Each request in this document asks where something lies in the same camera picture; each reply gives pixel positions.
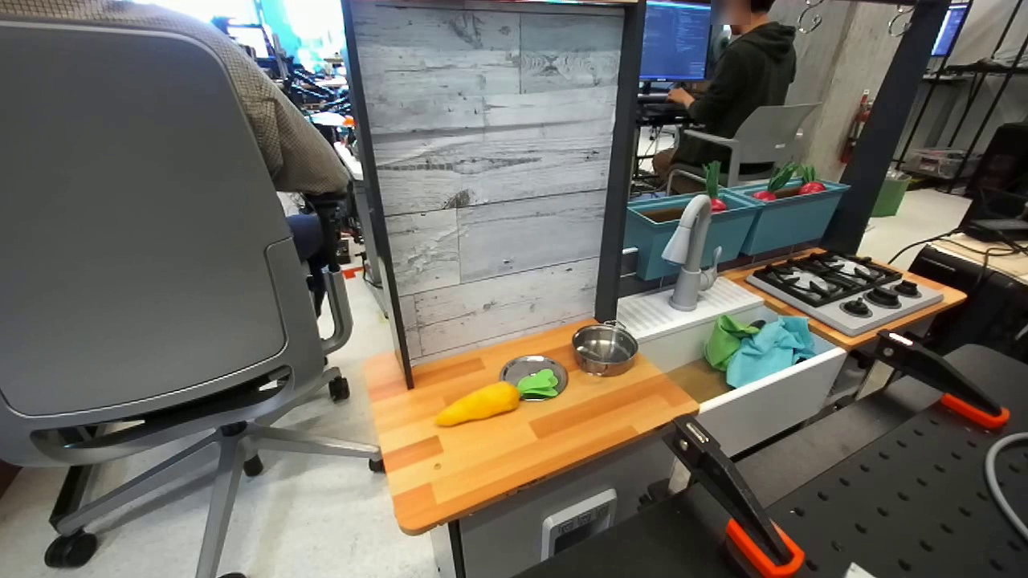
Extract green bin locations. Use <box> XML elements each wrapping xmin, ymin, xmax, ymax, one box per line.
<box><xmin>870</xmin><ymin>170</ymin><xmax>913</xmax><ymax>221</ymax></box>

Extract grey office chair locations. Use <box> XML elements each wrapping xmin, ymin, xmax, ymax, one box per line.
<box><xmin>0</xmin><ymin>14</ymin><xmax>385</xmax><ymax>578</ymax></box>

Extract white toy sink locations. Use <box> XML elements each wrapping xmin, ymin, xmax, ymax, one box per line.
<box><xmin>616</xmin><ymin>287</ymin><xmax>848</xmax><ymax>460</ymax></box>

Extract black office chair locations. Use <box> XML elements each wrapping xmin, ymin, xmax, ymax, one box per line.
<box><xmin>958</xmin><ymin>120</ymin><xmax>1028</xmax><ymax>243</ymax></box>

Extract black slanted post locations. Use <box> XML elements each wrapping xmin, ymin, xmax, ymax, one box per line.
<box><xmin>823</xmin><ymin>0</ymin><xmax>952</xmax><ymax>256</ymax></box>

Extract grey stone-look back panel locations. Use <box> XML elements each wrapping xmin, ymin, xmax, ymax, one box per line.
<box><xmin>341</xmin><ymin>0</ymin><xmax>647</xmax><ymax>389</ymax></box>

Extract grey cable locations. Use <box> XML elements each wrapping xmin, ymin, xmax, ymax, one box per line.
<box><xmin>983</xmin><ymin>430</ymin><xmax>1028</xmax><ymax>512</ymax></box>

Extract red toy radish green leaves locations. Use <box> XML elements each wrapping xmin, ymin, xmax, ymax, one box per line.
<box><xmin>755</xmin><ymin>162</ymin><xmax>828</xmax><ymax>206</ymax></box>
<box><xmin>699</xmin><ymin>156</ymin><xmax>731</xmax><ymax>214</ymax></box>

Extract yellow toy carrot green leaves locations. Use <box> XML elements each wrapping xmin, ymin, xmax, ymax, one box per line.
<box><xmin>432</xmin><ymin>366</ymin><xmax>564</xmax><ymax>430</ymax></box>

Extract red fire extinguisher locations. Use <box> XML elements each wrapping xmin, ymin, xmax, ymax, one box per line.
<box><xmin>837</xmin><ymin>91</ymin><xmax>874</xmax><ymax>168</ymax></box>

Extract light grey chair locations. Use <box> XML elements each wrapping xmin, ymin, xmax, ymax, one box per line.
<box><xmin>669</xmin><ymin>102</ymin><xmax>819</xmax><ymax>196</ymax></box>

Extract computer monitor blue screen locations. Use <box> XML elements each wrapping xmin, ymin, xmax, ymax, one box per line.
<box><xmin>640</xmin><ymin>0</ymin><xmax>716</xmax><ymax>91</ymax></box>

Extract blue cloth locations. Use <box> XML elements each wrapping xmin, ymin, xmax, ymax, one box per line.
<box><xmin>723</xmin><ymin>315</ymin><xmax>823</xmax><ymax>392</ymax></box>

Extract wooden counter white cabinet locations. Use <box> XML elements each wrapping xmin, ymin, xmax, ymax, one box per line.
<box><xmin>362</xmin><ymin>319</ymin><xmax>702</xmax><ymax>578</ymax></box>

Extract grey toy stove black burners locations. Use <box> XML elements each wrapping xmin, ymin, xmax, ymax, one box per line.
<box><xmin>744</xmin><ymin>249</ymin><xmax>949</xmax><ymax>337</ymax></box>

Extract wooden stove counter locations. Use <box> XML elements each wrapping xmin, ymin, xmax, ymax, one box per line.
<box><xmin>718</xmin><ymin>248</ymin><xmax>970</xmax><ymax>352</ymax></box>

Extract person in beige jacket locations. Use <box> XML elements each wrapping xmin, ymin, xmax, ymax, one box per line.
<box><xmin>0</xmin><ymin>0</ymin><xmax>356</xmax><ymax>315</ymax></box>

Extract teal planter box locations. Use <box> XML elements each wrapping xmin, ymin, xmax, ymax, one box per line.
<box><xmin>622</xmin><ymin>189</ymin><xmax>758</xmax><ymax>287</ymax></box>
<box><xmin>734</xmin><ymin>178</ymin><xmax>852</xmax><ymax>260</ymax></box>

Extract black upright post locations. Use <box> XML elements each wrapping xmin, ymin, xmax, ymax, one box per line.
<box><xmin>591</xmin><ymin>0</ymin><xmax>649</xmax><ymax>323</ymax></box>

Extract grey toy faucet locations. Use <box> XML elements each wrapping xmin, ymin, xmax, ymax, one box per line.
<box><xmin>659</xmin><ymin>194</ymin><xmax>723</xmax><ymax>315</ymax></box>

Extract person in black hoodie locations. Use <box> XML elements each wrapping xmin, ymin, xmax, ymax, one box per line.
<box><xmin>669</xmin><ymin>0</ymin><xmax>801</xmax><ymax>170</ymax></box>

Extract green cloth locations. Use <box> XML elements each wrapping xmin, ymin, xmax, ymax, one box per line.
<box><xmin>699</xmin><ymin>315</ymin><xmax>763</xmax><ymax>377</ymax></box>

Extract black perforated board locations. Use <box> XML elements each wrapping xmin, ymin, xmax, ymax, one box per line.
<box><xmin>510</xmin><ymin>341</ymin><xmax>1028</xmax><ymax>578</ymax></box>

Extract black clamp orange tip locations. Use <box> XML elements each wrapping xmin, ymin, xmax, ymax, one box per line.
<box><xmin>855</xmin><ymin>332</ymin><xmax>1012</xmax><ymax>434</ymax></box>
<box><xmin>662</xmin><ymin>413</ymin><xmax>809</xmax><ymax>578</ymax></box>

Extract small metal pot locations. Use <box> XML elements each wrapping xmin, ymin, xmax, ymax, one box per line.
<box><xmin>567</xmin><ymin>321</ymin><xmax>642</xmax><ymax>380</ymax></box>

